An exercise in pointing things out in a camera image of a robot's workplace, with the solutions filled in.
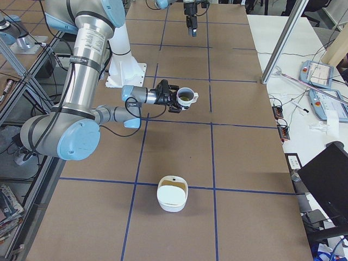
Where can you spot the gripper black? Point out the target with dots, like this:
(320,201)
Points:
(188,11)
(159,99)

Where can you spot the white ribbed mug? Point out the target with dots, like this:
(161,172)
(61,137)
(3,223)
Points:
(186,96)

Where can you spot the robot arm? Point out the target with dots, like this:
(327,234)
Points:
(71,130)

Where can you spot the white bowl with lid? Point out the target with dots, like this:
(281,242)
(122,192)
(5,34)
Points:
(172,193)

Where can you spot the far teach pendant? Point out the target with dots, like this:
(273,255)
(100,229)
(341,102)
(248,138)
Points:
(316,74)

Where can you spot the teach pendant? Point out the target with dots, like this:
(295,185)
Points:
(321,101)
(316,74)

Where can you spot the near teach pendant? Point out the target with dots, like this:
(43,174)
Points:
(321,101)

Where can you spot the black monitor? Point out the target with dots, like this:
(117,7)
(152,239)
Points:
(325,177)

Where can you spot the stack of books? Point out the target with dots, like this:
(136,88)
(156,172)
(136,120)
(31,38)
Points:
(11,212)

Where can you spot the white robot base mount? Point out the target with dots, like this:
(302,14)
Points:
(124,69)

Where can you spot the aluminium frame post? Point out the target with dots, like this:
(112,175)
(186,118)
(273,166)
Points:
(294,16)

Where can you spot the aluminium side frame rack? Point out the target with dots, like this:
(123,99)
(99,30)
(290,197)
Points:
(33,190)

